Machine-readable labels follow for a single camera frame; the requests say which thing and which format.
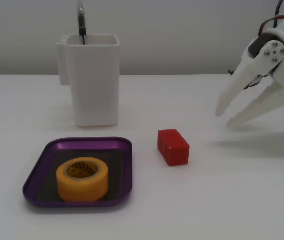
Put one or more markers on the yellow masking tape roll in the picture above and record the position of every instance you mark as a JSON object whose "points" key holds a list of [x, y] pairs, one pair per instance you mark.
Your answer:
{"points": [[81, 187]]}

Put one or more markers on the purple metal tray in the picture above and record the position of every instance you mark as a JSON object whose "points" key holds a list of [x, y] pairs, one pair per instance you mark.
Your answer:
{"points": [[44, 162]]}

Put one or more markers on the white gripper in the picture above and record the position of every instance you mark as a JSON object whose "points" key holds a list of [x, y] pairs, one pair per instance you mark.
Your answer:
{"points": [[273, 53]]}

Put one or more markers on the red cube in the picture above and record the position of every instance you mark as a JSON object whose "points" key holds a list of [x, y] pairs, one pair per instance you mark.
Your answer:
{"points": [[174, 150]]}

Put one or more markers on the black pen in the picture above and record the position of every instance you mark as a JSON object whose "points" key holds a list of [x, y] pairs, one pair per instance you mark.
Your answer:
{"points": [[81, 22]]}

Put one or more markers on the white plastic pen holder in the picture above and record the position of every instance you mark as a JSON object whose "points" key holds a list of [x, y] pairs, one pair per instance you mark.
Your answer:
{"points": [[94, 87]]}

